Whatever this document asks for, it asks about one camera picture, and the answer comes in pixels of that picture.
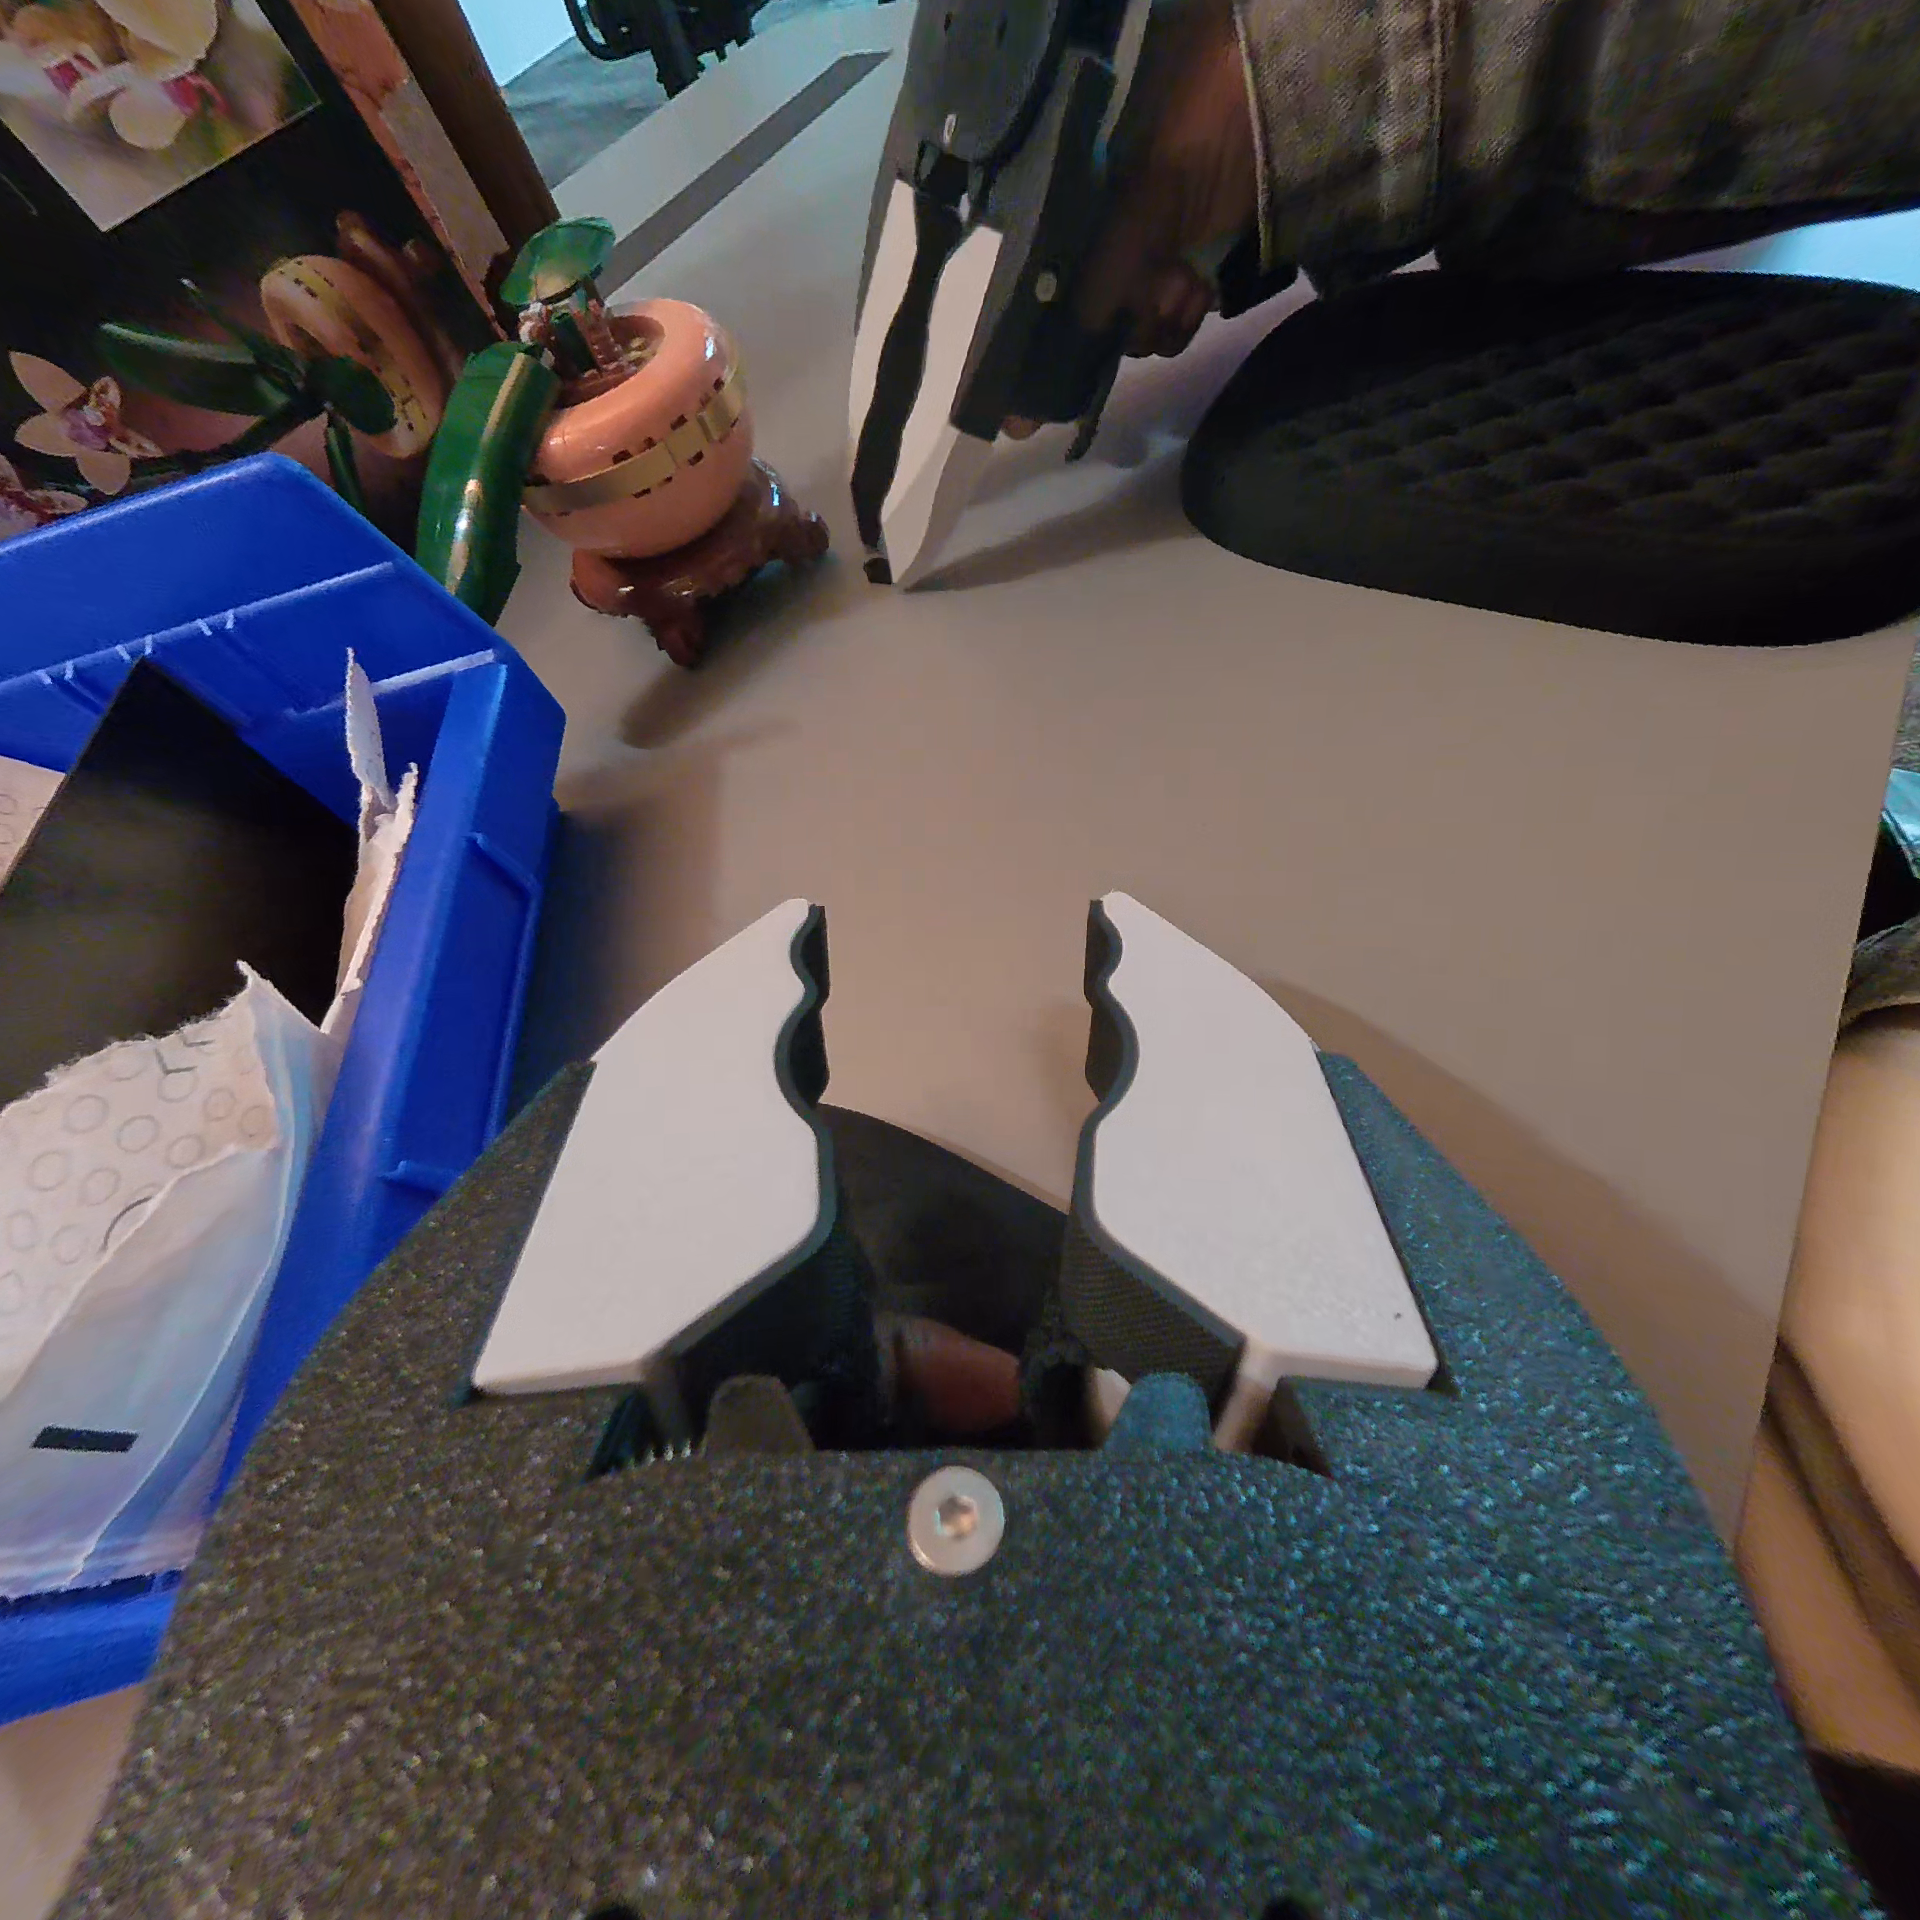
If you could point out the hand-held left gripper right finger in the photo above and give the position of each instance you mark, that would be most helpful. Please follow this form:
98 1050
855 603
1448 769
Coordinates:
1245 1202

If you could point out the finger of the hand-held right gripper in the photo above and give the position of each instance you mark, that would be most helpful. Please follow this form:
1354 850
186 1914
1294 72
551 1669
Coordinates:
952 374
879 329

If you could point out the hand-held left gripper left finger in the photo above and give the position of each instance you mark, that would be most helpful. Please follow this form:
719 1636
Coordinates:
662 1183

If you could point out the lego flower pot model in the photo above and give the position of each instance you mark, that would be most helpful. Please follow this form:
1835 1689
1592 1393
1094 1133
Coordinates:
644 436

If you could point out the rounded green lego leaf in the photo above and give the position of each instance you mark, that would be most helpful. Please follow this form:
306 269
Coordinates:
558 264

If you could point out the blue plastic bin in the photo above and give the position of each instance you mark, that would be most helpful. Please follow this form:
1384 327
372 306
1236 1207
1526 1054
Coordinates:
451 842

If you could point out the plain white paper bag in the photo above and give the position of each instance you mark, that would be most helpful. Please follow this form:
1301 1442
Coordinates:
376 842

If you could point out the circle print white paper bag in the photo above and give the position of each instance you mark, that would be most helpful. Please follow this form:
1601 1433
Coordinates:
122 1170

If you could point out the person's right forearm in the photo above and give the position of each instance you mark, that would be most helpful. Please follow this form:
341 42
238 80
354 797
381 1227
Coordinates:
1576 120

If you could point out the orchid print lego box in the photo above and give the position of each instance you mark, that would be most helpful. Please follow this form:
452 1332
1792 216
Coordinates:
224 223

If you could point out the person's right hand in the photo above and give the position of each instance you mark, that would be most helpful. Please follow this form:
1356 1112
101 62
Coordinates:
1184 182

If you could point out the person's left hand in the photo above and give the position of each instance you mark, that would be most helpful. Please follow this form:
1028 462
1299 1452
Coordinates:
945 1372

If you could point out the person's beige trousers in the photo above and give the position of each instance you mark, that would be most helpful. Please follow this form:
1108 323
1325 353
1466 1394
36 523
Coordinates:
1845 1350

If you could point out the person's grey denim jacket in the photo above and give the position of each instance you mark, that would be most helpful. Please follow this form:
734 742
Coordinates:
1885 976

